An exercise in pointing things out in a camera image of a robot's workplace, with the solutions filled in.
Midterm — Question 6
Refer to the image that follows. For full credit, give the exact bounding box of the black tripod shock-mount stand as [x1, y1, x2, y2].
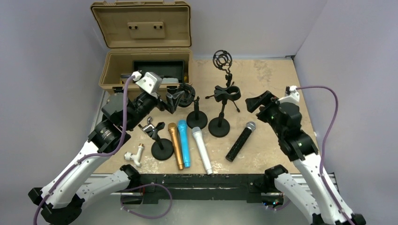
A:
[205, 50, 240, 112]

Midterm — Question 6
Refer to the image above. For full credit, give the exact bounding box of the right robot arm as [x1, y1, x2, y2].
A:
[245, 90, 366, 225]

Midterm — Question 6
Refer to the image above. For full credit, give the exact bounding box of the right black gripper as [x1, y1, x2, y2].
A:
[245, 90, 285, 138]

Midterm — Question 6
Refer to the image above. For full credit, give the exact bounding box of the black toolbox tray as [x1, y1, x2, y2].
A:
[132, 60, 185, 83]

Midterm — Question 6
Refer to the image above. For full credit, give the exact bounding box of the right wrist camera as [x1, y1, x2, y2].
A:
[278, 85, 300, 105]

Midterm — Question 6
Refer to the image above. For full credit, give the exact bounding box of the gold microphone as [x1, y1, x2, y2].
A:
[168, 123, 184, 170]

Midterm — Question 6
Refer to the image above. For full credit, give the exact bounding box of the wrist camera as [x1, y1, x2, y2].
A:
[135, 72, 162, 98]
[278, 85, 300, 105]

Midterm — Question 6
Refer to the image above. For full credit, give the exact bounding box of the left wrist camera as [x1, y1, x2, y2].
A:
[135, 72, 162, 98]

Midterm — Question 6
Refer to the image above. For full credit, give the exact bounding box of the tan plastic toolbox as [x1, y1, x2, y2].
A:
[90, 0, 193, 94]

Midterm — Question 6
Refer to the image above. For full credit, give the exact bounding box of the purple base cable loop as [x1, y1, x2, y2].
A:
[120, 183, 173, 220]

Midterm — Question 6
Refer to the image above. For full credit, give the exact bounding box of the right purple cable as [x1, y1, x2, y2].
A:
[295, 85, 357, 225]

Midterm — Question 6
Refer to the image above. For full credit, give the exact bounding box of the white microphone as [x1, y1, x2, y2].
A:
[192, 127, 213, 175]

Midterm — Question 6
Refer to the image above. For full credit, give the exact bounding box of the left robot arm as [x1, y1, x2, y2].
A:
[28, 87, 184, 225]

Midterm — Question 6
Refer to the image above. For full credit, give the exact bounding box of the grey plastic organizer case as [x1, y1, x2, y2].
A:
[162, 78, 179, 84]

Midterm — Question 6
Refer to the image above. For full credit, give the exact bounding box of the black shock-mount desk stand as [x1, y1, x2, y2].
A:
[174, 83, 208, 131]

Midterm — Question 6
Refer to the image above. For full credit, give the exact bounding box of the blue microphone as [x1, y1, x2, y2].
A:
[177, 120, 191, 168]

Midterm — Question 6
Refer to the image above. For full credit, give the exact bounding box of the metal tool in toolbox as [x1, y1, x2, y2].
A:
[120, 74, 132, 79]

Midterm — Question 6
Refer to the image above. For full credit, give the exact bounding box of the white pvc pipe fitting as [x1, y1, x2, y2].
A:
[124, 143, 145, 167]

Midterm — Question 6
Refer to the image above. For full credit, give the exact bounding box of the black round-base clip stand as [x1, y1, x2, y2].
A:
[138, 117, 174, 161]

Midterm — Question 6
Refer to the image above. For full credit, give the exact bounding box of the black speckled microphone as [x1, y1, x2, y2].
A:
[225, 121, 256, 162]

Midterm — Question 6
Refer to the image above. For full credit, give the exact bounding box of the black mounting rail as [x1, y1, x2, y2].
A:
[135, 174, 284, 207]

